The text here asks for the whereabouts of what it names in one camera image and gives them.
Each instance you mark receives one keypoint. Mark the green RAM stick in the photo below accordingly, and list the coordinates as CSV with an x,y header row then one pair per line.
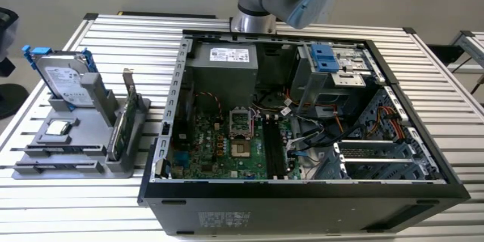
x,y
56,165

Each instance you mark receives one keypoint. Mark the black RAM slot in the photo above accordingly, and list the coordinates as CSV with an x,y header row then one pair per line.
x,y
269,145
280,151

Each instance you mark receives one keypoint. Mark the black round floor base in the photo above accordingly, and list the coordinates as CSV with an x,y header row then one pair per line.
x,y
11,100

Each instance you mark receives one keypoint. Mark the hard disk in blue carrier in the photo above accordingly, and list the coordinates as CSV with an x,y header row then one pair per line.
x,y
61,80

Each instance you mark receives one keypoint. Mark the silver CPU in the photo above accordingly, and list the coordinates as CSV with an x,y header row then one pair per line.
x,y
59,127

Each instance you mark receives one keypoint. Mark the grey parts rack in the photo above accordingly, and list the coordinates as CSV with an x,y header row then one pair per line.
x,y
84,140

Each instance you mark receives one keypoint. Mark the green graphics card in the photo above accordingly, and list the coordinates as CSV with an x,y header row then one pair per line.
x,y
127,128

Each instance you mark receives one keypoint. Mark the black case fan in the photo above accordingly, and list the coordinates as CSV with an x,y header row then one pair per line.
x,y
188,106

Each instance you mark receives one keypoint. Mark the blue expansion slot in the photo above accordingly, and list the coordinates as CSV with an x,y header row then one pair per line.
x,y
181,159

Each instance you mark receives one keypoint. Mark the grey power supply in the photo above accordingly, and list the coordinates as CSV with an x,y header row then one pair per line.
x,y
223,83

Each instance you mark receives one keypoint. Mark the green motherboard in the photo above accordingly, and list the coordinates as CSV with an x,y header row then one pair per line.
x,y
227,165

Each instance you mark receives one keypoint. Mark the CPU socket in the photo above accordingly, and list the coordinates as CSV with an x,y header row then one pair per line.
x,y
241,148

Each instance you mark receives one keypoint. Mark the grey optical drive cage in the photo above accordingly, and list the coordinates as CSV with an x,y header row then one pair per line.
x,y
321,89

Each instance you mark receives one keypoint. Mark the blue drive bay latch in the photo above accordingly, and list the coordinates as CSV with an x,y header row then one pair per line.
x,y
323,60

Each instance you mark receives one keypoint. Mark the black PC case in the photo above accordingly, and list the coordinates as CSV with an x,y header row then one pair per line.
x,y
264,213

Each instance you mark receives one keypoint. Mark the grey disk bay cage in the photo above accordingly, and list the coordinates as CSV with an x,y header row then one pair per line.
x,y
377,160

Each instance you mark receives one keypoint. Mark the aluminium side table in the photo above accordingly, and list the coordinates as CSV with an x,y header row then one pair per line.
x,y
468,46

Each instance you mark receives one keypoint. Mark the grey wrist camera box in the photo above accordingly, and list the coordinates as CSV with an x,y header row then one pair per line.
x,y
9,40

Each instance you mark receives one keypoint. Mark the black bracket between tables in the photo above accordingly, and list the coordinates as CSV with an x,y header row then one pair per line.
x,y
445,53

